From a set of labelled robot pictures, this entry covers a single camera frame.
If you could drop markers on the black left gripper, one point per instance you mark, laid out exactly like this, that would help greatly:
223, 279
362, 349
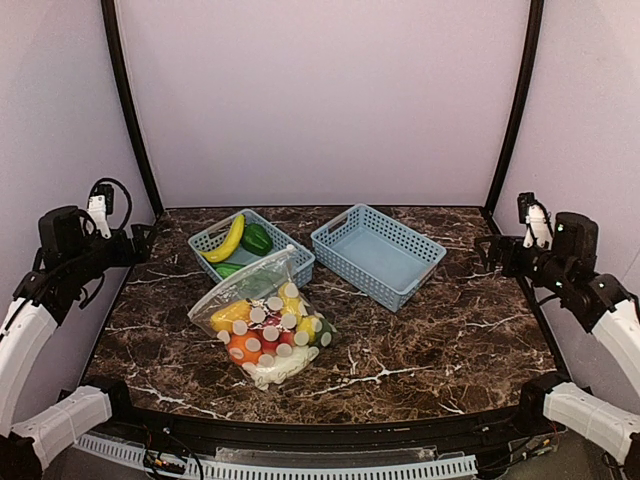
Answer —
134, 240

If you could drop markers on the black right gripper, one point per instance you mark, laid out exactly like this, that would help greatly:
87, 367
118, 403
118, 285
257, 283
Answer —
500, 255

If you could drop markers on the orange toy fruit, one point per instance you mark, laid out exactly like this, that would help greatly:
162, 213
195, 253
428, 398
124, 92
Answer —
245, 348

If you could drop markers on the clear dotted zip top bag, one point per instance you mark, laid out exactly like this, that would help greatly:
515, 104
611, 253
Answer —
259, 283

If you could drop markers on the red toy strawberry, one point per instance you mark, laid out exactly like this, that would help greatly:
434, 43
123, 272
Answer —
272, 334

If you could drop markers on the yellow toy corn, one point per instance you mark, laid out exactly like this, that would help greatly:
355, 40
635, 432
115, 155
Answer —
293, 303

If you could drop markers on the white toy radish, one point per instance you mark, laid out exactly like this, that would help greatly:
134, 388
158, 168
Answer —
283, 367

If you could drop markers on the yellow toy lemon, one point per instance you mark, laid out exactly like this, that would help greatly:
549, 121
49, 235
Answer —
307, 330

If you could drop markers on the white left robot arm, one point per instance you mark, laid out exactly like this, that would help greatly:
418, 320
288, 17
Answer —
77, 247

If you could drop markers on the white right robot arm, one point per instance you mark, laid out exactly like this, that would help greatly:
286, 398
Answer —
561, 259

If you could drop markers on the yellow green toy banana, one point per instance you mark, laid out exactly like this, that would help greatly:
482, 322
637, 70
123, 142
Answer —
229, 244

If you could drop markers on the green toy cucumber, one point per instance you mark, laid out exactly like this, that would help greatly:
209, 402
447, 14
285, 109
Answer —
225, 269

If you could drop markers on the small blue perforated basket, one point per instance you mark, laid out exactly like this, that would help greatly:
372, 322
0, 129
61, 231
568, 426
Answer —
212, 237

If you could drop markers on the large blue perforated basket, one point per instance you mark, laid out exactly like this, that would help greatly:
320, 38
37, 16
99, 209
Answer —
380, 256

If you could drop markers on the green toy pepper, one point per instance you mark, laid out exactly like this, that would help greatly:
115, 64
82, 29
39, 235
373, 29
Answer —
256, 240

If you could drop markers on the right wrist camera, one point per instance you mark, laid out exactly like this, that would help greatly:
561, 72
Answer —
534, 216

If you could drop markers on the black front table rail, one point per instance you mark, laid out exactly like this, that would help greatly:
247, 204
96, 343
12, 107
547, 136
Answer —
470, 433

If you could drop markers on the white slotted cable duct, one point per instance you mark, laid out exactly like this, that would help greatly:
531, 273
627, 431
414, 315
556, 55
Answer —
233, 463

